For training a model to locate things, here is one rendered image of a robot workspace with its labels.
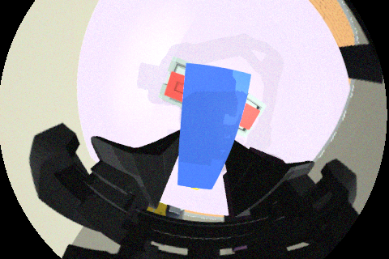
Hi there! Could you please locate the red tapered block with slots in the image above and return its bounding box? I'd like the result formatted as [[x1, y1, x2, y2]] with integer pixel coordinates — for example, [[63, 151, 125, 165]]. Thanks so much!
[[165, 72, 259, 130]]

